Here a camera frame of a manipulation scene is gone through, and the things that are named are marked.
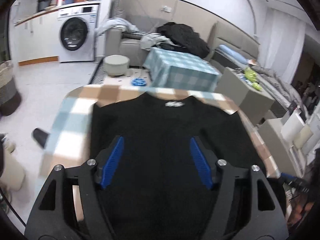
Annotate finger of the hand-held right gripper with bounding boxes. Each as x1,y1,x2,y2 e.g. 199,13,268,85
280,171,302,184

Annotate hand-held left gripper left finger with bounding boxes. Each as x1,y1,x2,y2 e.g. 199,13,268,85
24,135,125,240

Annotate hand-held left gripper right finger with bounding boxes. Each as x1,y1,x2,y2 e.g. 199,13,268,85
189,136,290,240

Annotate black sweater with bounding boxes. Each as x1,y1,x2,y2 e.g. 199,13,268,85
89,94,287,240

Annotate white boxes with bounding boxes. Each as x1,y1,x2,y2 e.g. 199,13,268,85
280,111,314,152

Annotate checked tablecloth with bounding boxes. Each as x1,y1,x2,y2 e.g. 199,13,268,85
40,84,282,228

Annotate black slipper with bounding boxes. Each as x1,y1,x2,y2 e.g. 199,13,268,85
32,128,49,148

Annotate black patterned mat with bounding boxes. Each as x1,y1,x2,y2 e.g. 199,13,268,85
87,57,107,85

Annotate teal checked covered table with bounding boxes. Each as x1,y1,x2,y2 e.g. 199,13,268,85
143,47,220,93

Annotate grey duvet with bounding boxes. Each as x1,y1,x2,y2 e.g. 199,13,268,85
250,61,303,112

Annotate round beige stool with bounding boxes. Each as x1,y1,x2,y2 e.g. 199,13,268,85
104,54,130,77

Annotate blue pillow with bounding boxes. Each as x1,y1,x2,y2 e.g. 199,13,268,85
218,44,248,66

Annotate beige sofa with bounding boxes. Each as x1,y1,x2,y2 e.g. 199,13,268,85
106,21,260,68

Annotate grey cloth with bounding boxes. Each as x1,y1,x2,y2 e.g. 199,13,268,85
139,34,172,51

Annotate black jacket pile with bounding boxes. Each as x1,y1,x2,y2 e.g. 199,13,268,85
156,22,210,58

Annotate woven basket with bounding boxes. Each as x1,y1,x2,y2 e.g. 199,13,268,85
0,60,22,115

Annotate white washing machine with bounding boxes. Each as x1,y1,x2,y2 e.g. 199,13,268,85
57,2,100,63

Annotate white and blue blanket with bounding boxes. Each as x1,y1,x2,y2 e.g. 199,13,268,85
96,18,138,37

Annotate wooden countertop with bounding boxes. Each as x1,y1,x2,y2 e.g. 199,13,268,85
14,4,59,27

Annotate black bin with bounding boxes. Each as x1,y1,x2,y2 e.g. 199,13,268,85
37,0,52,12

